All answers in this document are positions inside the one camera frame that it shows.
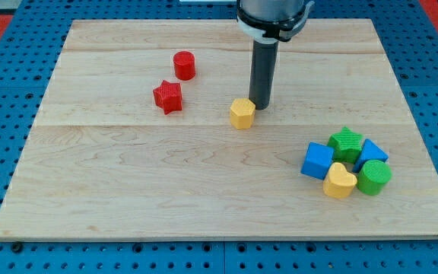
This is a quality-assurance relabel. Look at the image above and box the light wooden board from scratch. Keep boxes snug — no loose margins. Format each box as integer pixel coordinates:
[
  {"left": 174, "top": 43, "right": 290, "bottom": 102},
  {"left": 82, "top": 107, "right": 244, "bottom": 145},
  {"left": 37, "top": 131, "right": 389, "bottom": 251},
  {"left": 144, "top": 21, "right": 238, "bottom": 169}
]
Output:
[{"left": 0, "top": 19, "right": 438, "bottom": 242}]

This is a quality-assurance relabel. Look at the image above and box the red star block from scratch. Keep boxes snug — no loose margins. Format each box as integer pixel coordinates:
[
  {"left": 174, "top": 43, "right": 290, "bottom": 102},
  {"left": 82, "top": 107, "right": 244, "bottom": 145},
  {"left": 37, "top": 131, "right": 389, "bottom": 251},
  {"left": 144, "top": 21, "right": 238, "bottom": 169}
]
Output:
[{"left": 153, "top": 80, "right": 183, "bottom": 115}]

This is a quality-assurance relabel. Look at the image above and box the red cylinder block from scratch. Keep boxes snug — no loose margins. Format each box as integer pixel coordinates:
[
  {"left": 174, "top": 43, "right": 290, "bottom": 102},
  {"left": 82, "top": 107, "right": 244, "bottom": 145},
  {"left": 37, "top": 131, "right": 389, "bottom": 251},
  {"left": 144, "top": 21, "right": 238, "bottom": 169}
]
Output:
[{"left": 173, "top": 51, "right": 195, "bottom": 81}]

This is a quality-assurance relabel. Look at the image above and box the green star block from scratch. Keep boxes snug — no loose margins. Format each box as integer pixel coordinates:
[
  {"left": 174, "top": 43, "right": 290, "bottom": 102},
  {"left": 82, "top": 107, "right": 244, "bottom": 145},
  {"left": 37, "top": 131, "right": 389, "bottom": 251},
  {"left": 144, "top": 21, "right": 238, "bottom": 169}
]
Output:
[{"left": 327, "top": 126, "right": 363, "bottom": 164}]

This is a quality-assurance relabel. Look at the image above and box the yellow hexagon block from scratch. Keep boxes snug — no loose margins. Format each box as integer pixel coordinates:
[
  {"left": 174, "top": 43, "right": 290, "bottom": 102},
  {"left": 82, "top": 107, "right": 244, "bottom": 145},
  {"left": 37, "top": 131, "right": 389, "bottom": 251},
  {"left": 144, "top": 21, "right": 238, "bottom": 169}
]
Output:
[{"left": 230, "top": 98, "right": 256, "bottom": 129}]

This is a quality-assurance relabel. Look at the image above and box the blue triangle block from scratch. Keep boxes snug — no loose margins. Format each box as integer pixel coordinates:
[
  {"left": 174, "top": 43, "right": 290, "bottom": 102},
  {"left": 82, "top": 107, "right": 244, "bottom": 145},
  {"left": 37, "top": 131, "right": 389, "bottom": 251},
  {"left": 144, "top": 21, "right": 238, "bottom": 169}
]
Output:
[{"left": 352, "top": 139, "right": 389, "bottom": 173}]

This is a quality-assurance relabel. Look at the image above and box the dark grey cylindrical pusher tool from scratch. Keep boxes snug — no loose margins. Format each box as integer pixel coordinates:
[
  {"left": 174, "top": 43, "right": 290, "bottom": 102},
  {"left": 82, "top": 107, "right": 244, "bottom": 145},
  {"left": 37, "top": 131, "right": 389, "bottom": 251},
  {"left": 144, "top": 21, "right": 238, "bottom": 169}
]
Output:
[{"left": 249, "top": 41, "right": 278, "bottom": 110}]

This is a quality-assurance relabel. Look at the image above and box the green cylinder block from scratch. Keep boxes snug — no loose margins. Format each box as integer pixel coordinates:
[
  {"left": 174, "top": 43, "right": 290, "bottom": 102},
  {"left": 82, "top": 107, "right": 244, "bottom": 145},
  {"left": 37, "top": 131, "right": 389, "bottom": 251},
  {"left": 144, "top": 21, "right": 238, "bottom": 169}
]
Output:
[{"left": 357, "top": 160, "right": 392, "bottom": 196}]

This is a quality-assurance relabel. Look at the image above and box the blue cube block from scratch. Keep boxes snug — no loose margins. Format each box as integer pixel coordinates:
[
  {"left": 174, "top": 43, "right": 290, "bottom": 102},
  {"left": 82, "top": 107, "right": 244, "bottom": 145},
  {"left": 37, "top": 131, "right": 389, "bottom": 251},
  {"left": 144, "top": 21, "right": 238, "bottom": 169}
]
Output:
[{"left": 300, "top": 142, "right": 335, "bottom": 180}]

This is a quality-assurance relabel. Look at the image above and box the yellow heart block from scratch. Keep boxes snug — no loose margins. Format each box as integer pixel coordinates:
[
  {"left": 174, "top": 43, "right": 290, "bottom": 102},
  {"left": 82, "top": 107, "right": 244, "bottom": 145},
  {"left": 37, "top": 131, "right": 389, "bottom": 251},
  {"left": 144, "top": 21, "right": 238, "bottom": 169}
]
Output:
[{"left": 322, "top": 162, "right": 357, "bottom": 199}]

